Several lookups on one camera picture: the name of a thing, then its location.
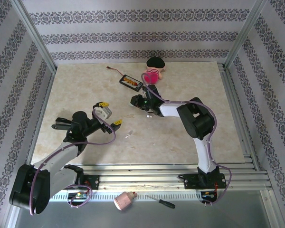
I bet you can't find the black board with orange connectors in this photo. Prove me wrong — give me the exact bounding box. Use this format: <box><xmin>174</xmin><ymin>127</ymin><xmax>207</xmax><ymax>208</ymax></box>
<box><xmin>119</xmin><ymin>74</ymin><xmax>144</xmax><ymax>92</ymax></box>

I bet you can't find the plush doll with pink dress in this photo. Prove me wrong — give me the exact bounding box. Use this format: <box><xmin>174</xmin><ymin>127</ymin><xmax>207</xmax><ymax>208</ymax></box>
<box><xmin>143</xmin><ymin>57</ymin><xmax>167</xmax><ymax>85</ymax></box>

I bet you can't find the small electronics board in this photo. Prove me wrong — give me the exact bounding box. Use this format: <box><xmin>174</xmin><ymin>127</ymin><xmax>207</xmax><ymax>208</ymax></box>
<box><xmin>201</xmin><ymin>191</ymin><xmax>217</xmax><ymax>200</ymax></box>
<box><xmin>68</xmin><ymin>191</ymin><xmax>88</xmax><ymax>200</ymax></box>

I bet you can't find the pink cylindrical object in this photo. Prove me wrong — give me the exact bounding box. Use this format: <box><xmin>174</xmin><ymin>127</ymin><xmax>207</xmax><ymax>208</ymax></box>
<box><xmin>114</xmin><ymin>191</ymin><xmax>138</xmax><ymax>211</ymax></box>

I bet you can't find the grey metal panel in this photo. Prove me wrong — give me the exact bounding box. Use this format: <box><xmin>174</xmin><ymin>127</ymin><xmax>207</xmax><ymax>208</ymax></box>
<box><xmin>14</xmin><ymin>201</ymin><xmax>271</xmax><ymax>228</ymax></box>

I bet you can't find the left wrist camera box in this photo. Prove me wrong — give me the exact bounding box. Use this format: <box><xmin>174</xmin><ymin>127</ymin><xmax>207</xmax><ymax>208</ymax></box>
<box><xmin>95</xmin><ymin>105</ymin><xmax>113</xmax><ymax>121</ymax></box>

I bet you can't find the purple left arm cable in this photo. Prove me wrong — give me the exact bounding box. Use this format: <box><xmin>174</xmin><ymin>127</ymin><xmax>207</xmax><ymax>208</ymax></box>
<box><xmin>28</xmin><ymin>108</ymin><xmax>117</xmax><ymax>216</ymax></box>

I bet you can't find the thin wire with red plug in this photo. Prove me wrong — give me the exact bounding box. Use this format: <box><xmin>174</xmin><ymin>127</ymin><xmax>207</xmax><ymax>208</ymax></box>
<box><xmin>106</xmin><ymin>66</ymin><xmax>125</xmax><ymax>77</ymax></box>

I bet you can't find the aluminium extrusion frame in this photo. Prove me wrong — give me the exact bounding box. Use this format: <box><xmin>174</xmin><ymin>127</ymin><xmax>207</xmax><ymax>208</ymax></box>
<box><xmin>4</xmin><ymin>0</ymin><xmax>280</xmax><ymax>228</ymax></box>

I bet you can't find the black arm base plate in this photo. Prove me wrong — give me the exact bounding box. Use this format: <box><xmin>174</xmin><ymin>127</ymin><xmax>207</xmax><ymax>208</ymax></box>
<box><xmin>183</xmin><ymin>173</ymin><xmax>228</xmax><ymax>190</ymax></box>
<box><xmin>58</xmin><ymin>174</ymin><xmax>100</xmax><ymax>190</ymax></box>

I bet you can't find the white slotted cable duct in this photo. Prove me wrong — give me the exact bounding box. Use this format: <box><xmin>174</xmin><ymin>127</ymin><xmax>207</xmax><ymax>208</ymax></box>
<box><xmin>49</xmin><ymin>192</ymin><xmax>202</xmax><ymax>201</ymax></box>

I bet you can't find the black handled screwdriver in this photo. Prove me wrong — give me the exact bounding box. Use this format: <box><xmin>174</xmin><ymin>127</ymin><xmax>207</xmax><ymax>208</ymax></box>
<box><xmin>145</xmin><ymin>194</ymin><xmax>176</xmax><ymax>209</ymax></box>

